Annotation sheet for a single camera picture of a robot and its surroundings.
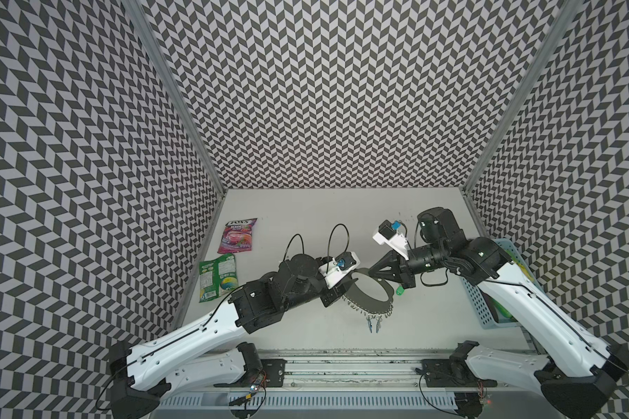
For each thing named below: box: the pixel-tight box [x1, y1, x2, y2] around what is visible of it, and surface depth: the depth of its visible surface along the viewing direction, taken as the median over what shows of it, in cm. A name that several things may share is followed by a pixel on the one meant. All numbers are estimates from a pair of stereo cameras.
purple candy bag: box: [217, 217, 258, 254], surface depth 101 cm
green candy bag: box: [198, 253, 239, 303], surface depth 93 cm
